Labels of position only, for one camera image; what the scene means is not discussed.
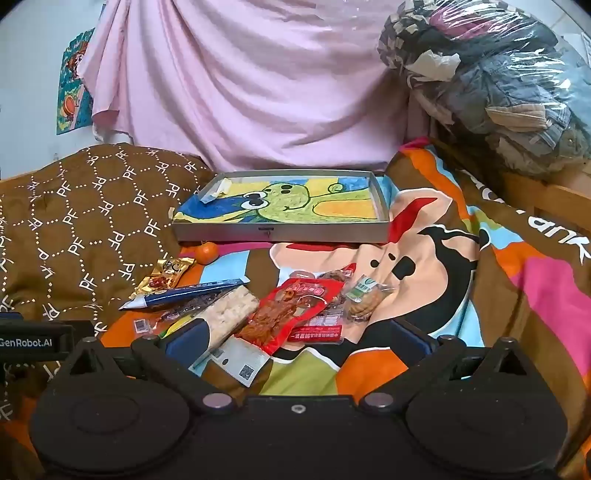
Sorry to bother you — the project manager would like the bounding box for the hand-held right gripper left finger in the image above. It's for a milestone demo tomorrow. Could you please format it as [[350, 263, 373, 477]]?
[[62, 318, 235, 414]]

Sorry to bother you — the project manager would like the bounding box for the grey tray box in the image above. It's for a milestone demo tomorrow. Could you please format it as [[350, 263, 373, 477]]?
[[171, 171, 392, 244]]

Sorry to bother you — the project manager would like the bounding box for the rice cracker bar packet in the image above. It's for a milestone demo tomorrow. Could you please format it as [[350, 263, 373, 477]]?
[[188, 285, 271, 387]]

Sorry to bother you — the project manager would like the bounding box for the wooden bed frame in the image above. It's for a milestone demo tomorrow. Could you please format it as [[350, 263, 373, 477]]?
[[501, 159, 591, 241]]

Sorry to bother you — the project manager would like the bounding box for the round biscuit packet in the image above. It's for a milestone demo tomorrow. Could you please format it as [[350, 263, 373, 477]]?
[[342, 274, 393, 321]]

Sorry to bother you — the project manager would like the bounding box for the pink sheet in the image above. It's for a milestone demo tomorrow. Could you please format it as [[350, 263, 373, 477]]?
[[76, 0, 416, 174]]

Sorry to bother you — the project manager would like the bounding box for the brown patterned pillow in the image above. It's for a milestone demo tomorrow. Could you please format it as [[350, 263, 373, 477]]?
[[0, 144, 218, 423]]

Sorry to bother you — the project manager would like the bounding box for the cartoon printed blanket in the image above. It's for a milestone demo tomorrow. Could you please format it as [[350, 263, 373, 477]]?
[[0, 137, 591, 480]]

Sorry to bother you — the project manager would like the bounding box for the plastic bag of clothes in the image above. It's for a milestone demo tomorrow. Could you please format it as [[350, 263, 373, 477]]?
[[379, 0, 591, 178]]

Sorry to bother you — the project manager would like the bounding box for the sausage packet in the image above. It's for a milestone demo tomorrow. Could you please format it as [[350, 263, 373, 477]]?
[[133, 295, 234, 334]]

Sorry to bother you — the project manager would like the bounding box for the red spicy snack packet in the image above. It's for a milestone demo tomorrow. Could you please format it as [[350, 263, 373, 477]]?
[[235, 276, 346, 356]]

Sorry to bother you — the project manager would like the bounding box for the torn paper scrap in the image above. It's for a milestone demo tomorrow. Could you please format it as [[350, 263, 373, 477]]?
[[200, 178, 235, 205]]

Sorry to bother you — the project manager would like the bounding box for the gold snack packet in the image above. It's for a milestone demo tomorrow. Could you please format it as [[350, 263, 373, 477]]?
[[129, 257, 197, 301]]

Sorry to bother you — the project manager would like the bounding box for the wall poster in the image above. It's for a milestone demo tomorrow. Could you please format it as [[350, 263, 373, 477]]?
[[56, 28, 98, 136]]

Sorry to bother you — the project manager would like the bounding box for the blue stick snack packet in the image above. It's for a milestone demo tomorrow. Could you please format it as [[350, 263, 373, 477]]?
[[119, 278, 251, 311]]

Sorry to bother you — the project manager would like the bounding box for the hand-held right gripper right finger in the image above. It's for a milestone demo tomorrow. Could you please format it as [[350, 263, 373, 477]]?
[[360, 318, 532, 412]]

